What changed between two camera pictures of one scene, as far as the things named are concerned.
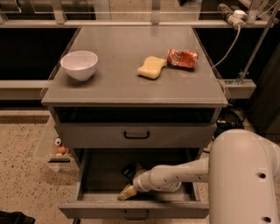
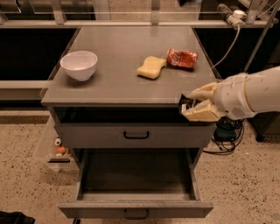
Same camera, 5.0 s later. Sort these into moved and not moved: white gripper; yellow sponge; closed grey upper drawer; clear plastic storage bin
Moved: white gripper
Not moved: yellow sponge; closed grey upper drawer; clear plastic storage bin
